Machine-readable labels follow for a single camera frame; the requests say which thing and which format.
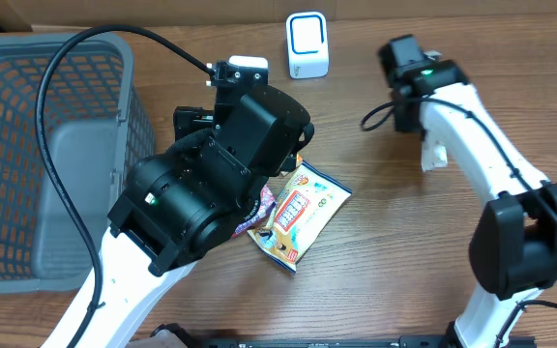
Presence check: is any white tube with gold cap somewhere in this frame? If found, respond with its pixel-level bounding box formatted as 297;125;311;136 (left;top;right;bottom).
421;137;448;172

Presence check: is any purple red snack pouch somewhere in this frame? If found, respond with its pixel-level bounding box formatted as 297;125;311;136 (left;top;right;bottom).
231;185;276;239

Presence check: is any yellow snack bag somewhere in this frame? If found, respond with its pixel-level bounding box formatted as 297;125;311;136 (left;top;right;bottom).
248;161;352;274

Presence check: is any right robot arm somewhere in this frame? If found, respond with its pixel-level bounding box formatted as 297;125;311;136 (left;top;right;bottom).
378;35;557;347

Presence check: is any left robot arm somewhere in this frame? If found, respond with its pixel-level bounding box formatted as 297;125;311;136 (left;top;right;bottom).
44;85;314;347

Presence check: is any white barcode scanner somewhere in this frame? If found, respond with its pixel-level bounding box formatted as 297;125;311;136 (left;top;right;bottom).
285;12;330;79

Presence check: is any grey plastic mesh basket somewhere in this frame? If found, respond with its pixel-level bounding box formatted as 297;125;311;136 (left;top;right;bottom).
0;33;155;294

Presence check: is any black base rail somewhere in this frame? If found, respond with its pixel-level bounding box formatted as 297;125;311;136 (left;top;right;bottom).
128;322;537;348

